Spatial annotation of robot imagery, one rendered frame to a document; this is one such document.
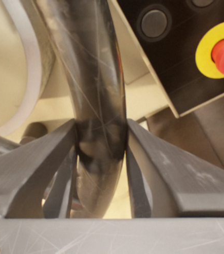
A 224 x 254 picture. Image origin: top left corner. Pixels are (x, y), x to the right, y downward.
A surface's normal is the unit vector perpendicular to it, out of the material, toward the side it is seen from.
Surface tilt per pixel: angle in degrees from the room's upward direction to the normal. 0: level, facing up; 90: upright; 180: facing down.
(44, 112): 90
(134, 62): 90
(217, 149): 0
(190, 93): 90
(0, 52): 103
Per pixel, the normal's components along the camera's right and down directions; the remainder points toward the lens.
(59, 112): 0.02, 0.58
